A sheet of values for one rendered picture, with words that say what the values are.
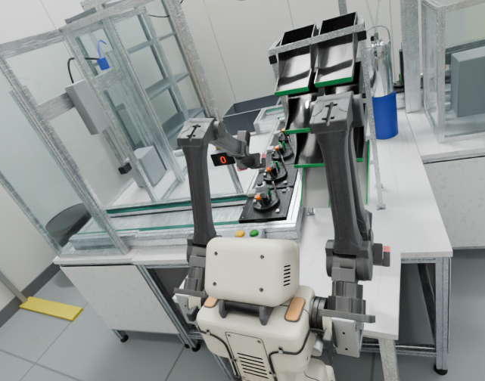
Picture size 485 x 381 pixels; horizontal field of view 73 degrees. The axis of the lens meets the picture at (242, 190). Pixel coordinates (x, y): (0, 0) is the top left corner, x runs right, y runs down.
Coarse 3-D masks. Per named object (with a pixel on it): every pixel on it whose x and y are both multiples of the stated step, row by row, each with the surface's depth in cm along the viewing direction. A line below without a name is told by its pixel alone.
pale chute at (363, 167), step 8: (368, 144) 137; (368, 152) 136; (368, 160) 137; (360, 168) 141; (368, 168) 137; (360, 176) 140; (368, 176) 137; (360, 184) 140; (368, 184) 136; (368, 192) 136; (368, 200) 136
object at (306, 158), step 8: (296, 136) 143; (304, 136) 147; (312, 136) 145; (304, 144) 145; (312, 144) 143; (296, 152) 142; (304, 152) 143; (312, 152) 140; (320, 152) 139; (296, 160) 142; (304, 160) 140; (312, 160) 138; (320, 160) 136; (296, 168) 141
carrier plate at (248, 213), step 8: (272, 192) 171; (280, 192) 169; (288, 192) 167; (248, 200) 172; (280, 200) 163; (288, 200) 161; (248, 208) 166; (280, 208) 158; (288, 208) 156; (240, 216) 162; (248, 216) 160; (256, 216) 158; (264, 216) 156; (272, 216) 154; (280, 216) 152
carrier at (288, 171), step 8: (272, 168) 181; (280, 168) 187; (288, 168) 188; (256, 176) 191; (264, 176) 183; (280, 176) 179; (288, 176) 180; (296, 176) 178; (272, 184) 178; (280, 184) 175; (288, 184) 173
